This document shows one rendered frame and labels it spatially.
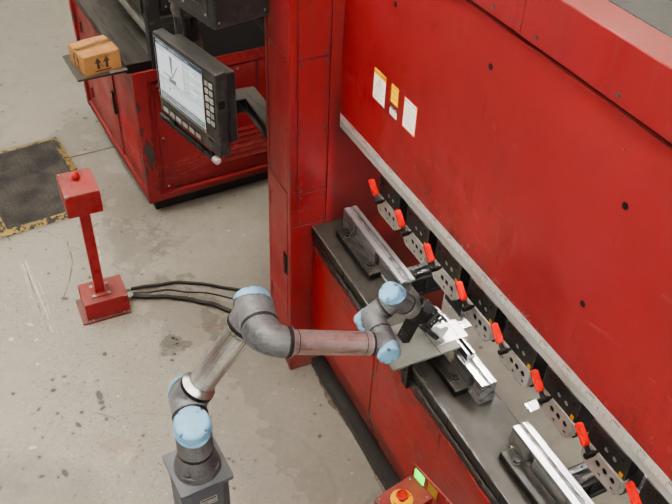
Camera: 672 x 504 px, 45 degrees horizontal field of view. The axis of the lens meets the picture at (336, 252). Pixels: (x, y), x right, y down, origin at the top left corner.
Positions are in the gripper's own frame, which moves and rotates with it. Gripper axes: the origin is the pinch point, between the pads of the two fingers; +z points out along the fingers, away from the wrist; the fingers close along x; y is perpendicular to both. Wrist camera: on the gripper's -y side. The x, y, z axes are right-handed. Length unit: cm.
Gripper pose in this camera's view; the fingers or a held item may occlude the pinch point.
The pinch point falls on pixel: (436, 334)
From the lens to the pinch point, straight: 283.9
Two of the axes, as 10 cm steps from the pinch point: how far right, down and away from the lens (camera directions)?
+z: 5.6, 4.2, 7.2
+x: -4.3, -6.0, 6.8
